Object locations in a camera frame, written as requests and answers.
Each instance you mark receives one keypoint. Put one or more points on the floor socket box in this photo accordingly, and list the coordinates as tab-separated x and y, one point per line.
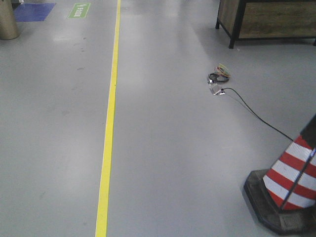
216	89

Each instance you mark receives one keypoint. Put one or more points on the green floor sticker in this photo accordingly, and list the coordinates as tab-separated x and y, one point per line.
79	10

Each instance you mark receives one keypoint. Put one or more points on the red white traffic cone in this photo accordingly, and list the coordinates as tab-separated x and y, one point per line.
283	197

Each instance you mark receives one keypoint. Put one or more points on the blue floor mat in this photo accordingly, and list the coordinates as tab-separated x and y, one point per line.
33	12

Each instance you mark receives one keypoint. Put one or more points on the brass planter pot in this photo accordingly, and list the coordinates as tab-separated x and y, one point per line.
8	25

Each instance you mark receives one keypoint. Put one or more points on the wooden cabinet black frame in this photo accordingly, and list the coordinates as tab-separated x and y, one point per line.
267	19

